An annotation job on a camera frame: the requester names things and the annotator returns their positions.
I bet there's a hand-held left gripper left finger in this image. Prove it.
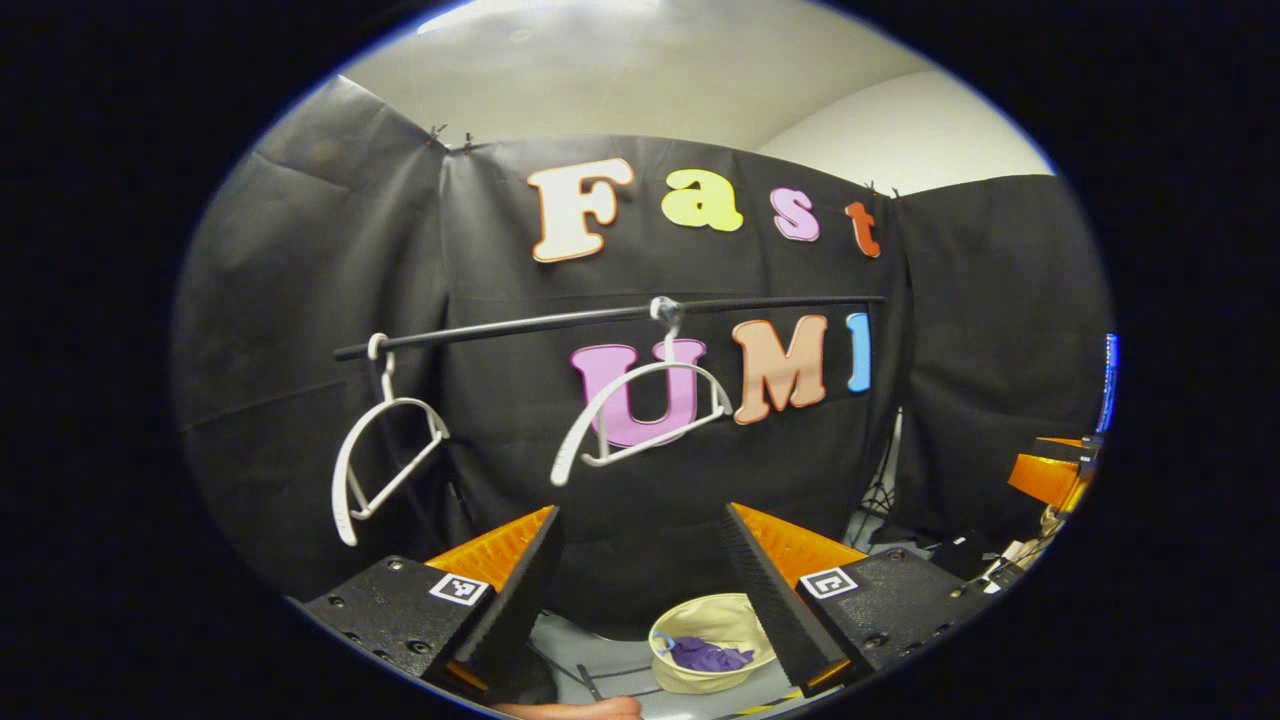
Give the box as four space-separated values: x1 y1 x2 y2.
299 504 564 697

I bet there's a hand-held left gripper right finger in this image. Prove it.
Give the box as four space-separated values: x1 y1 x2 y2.
721 501 997 700

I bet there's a cream laundry hamper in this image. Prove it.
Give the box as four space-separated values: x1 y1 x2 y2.
647 592 780 697

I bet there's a purple jacket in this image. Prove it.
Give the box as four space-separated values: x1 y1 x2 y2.
664 634 757 674

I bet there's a white plastic hanger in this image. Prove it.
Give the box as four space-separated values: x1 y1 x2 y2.
331 332 452 549
549 296 735 489

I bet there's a black clothes rack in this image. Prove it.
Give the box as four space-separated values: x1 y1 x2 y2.
332 293 887 364

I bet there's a blue lit monitor screen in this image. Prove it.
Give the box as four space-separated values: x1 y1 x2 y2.
1099 332 1120 434

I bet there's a black box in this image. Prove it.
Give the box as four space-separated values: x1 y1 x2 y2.
929 534 1002 582

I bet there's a person's bare leg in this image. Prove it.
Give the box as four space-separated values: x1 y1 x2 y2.
489 695 644 720

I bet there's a black tripod stand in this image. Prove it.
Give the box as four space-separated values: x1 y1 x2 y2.
857 408 907 547

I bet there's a black backdrop cloth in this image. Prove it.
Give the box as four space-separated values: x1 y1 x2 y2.
171 74 1114 633

